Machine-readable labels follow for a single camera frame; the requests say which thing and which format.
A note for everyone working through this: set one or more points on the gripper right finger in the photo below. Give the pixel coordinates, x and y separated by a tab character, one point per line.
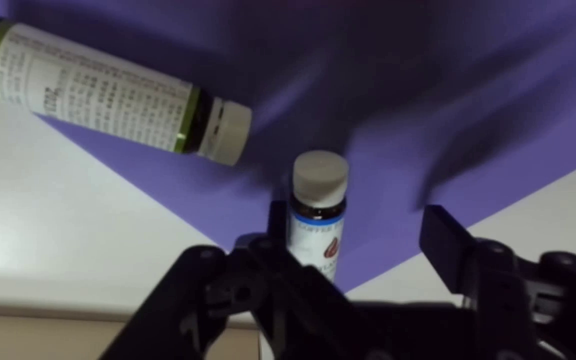
498	285

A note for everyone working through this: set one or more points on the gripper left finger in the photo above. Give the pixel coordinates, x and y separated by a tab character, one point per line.
203	295

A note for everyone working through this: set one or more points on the small bottle with blue label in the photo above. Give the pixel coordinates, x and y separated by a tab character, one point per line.
318	200

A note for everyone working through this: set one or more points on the small bottle with green label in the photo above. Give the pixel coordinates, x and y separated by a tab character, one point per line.
103	95

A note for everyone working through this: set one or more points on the purple sheet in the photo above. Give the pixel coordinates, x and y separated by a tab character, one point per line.
378	100

